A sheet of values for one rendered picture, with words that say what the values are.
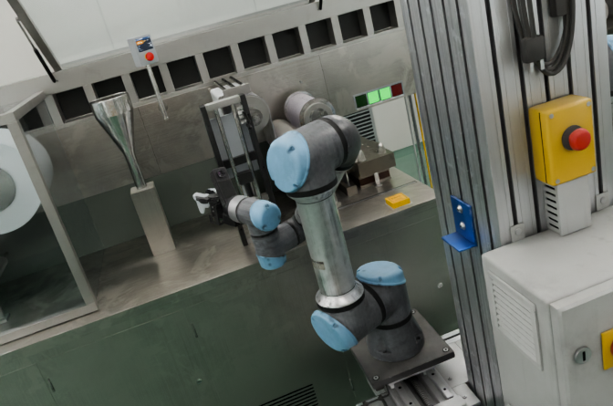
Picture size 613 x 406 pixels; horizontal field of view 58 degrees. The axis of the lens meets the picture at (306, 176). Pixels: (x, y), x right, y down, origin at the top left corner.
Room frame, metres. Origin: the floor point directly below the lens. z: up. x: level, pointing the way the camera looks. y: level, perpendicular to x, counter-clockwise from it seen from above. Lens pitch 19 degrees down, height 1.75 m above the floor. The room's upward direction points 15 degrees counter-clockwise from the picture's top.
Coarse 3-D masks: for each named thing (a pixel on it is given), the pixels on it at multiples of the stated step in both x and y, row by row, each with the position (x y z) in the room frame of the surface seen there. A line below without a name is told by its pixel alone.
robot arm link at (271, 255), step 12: (276, 228) 1.34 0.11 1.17; (288, 228) 1.36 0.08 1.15; (252, 240) 1.34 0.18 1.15; (264, 240) 1.31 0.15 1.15; (276, 240) 1.32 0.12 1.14; (288, 240) 1.34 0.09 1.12; (264, 252) 1.31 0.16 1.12; (276, 252) 1.31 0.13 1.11; (264, 264) 1.32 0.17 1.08; (276, 264) 1.31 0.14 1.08
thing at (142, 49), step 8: (128, 40) 1.99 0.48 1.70; (136, 40) 1.97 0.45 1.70; (144, 40) 1.99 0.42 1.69; (136, 48) 1.96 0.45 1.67; (144, 48) 1.98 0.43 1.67; (152, 48) 2.00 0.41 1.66; (136, 56) 1.97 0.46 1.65; (144, 56) 1.98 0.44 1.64; (152, 56) 1.98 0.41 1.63; (136, 64) 1.99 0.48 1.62; (144, 64) 1.97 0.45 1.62
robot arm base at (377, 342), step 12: (396, 324) 1.15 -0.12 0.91; (408, 324) 1.17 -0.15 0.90; (372, 336) 1.18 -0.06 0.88; (384, 336) 1.16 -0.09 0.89; (396, 336) 1.15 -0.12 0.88; (408, 336) 1.15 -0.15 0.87; (420, 336) 1.18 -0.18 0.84; (372, 348) 1.18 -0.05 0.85; (384, 348) 1.16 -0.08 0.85; (396, 348) 1.14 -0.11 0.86; (408, 348) 1.14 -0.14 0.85; (420, 348) 1.16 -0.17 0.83; (384, 360) 1.15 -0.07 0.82; (396, 360) 1.14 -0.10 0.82
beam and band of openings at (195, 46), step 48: (336, 0) 2.46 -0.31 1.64; (384, 0) 2.51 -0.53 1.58; (192, 48) 2.33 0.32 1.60; (240, 48) 2.44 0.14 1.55; (288, 48) 2.49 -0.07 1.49; (336, 48) 2.46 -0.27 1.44; (0, 96) 2.17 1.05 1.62; (48, 96) 2.21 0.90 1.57; (96, 96) 2.26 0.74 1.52; (144, 96) 2.35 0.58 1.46
